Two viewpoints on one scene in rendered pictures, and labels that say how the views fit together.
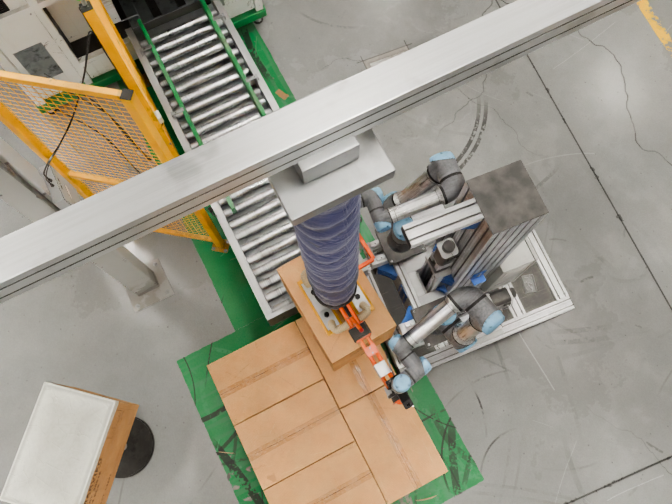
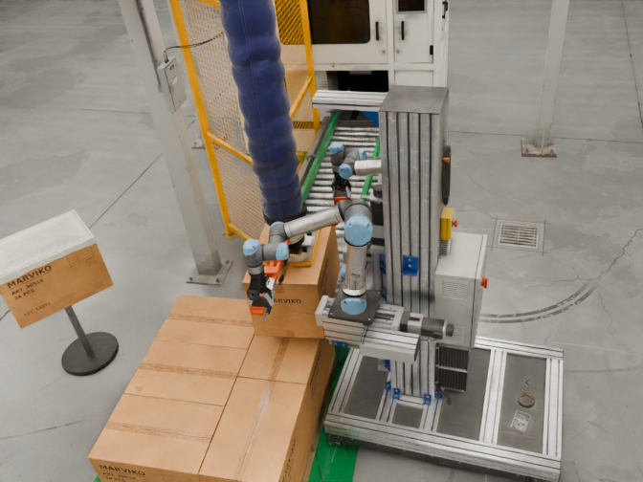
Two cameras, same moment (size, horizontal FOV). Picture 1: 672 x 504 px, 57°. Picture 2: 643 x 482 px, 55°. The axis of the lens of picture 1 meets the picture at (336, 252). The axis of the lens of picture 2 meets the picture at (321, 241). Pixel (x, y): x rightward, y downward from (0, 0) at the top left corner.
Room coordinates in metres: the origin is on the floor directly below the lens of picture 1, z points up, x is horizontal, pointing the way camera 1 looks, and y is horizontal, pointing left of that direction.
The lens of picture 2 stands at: (-1.13, -1.95, 3.16)
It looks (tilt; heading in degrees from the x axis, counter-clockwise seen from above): 38 degrees down; 43
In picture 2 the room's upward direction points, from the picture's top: 7 degrees counter-clockwise
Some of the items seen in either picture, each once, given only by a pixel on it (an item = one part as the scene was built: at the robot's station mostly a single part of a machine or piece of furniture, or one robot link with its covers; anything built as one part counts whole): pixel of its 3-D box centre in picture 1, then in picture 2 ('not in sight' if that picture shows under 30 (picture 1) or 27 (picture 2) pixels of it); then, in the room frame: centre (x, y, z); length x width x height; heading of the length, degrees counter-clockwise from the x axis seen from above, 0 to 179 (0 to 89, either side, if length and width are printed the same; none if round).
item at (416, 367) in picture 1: (415, 366); (276, 249); (0.29, -0.35, 1.50); 0.11 x 0.11 x 0.08; 37
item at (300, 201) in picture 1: (318, 151); not in sight; (0.72, 0.04, 2.85); 0.30 x 0.30 x 0.05; 26
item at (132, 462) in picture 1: (108, 447); (76, 323); (-0.03, 1.44, 0.31); 0.40 x 0.40 x 0.62
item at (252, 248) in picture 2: (401, 383); (253, 252); (0.22, -0.28, 1.50); 0.09 x 0.08 x 0.11; 127
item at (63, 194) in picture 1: (65, 195); (172, 84); (1.12, 1.27, 1.62); 0.20 x 0.05 x 0.30; 26
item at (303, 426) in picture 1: (325, 418); (227, 397); (0.11, 0.09, 0.34); 1.20 x 1.00 x 0.40; 26
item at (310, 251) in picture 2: (350, 286); (307, 243); (0.77, -0.08, 1.09); 0.34 x 0.10 x 0.05; 29
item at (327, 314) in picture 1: (320, 303); not in sight; (0.68, 0.09, 1.09); 0.34 x 0.10 x 0.05; 29
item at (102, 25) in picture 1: (122, 55); (296, 96); (2.26, 1.28, 1.05); 1.17 x 0.10 x 2.10; 26
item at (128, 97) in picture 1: (123, 180); (231, 142); (1.43, 1.21, 1.05); 0.87 x 0.10 x 2.10; 78
